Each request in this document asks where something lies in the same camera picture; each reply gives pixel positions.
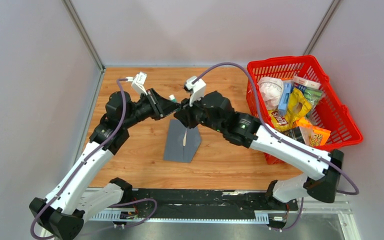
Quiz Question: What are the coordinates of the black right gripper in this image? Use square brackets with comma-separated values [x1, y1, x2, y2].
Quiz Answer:
[175, 92, 225, 134]

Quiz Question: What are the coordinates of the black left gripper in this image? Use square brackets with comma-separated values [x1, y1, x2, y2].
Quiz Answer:
[121, 87, 181, 129]

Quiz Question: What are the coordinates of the white letter paper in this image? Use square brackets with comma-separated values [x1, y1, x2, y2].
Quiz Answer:
[182, 128, 188, 147]

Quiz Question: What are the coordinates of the grey-blue paper envelope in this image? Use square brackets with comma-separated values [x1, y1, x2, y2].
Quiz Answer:
[163, 119, 202, 163]

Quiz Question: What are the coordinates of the green white glue stick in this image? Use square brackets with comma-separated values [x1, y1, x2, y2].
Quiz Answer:
[169, 94, 178, 103]

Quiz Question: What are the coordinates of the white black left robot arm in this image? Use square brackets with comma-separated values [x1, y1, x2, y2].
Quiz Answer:
[29, 88, 181, 240]

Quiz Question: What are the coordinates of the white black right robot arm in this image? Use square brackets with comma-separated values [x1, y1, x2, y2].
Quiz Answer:
[174, 91, 344, 210]

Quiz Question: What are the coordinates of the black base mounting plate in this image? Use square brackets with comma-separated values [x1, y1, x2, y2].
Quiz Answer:
[122, 188, 298, 220]

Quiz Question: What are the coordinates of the white crumpled plastic bag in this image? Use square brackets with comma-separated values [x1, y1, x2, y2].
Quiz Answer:
[257, 76, 284, 111]

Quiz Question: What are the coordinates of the blue box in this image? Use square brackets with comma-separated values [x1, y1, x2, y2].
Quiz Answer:
[277, 79, 294, 117]

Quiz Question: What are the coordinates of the black snack bag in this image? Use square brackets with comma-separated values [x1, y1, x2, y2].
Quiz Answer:
[281, 126, 310, 144]

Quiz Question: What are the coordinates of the yellow Lays chips bag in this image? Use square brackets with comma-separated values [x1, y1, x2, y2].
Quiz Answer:
[268, 88, 313, 132]

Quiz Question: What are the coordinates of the white red carton box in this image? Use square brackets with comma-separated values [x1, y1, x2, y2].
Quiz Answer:
[292, 75, 321, 90]

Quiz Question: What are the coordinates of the green snack packet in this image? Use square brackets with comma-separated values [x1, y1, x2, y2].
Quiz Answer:
[303, 88, 324, 109]

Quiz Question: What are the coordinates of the orange snack bag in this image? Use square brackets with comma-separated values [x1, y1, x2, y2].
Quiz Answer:
[294, 117, 331, 147]

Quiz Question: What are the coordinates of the red plastic shopping basket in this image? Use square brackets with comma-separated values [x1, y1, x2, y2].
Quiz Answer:
[247, 55, 364, 152]

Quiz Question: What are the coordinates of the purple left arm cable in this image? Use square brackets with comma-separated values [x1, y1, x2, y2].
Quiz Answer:
[29, 78, 158, 240]

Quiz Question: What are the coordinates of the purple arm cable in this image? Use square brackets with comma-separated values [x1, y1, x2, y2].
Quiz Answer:
[29, 78, 158, 240]
[191, 62, 360, 232]

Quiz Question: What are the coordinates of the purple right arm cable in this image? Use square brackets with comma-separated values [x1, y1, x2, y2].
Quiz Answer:
[191, 62, 360, 232]

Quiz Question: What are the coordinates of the aluminium frame rail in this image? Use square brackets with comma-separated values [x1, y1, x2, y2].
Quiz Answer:
[37, 190, 362, 240]

